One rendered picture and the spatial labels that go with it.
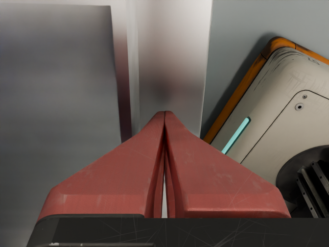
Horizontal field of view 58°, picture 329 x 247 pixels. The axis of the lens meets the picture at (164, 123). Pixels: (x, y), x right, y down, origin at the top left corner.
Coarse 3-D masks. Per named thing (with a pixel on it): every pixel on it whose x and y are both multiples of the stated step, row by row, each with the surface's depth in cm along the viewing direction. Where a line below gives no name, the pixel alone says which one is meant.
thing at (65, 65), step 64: (0, 0) 8; (64, 0) 8; (128, 0) 9; (0, 64) 13; (64, 64) 13; (128, 64) 9; (0, 128) 14; (64, 128) 14; (128, 128) 10; (0, 192) 17
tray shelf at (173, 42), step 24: (144, 0) 11; (168, 0) 11; (192, 0) 11; (144, 24) 12; (168, 24) 12; (192, 24) 12; (144, 48) 12; (168, 48) 12; (192, 48) 12; (144, 72) 13; (168, 72) 13; (192, 72) 13; (144, 96) 14; (168, 96) 14; (192, 96) 14; (144, 120) 14; (192, 120) 14
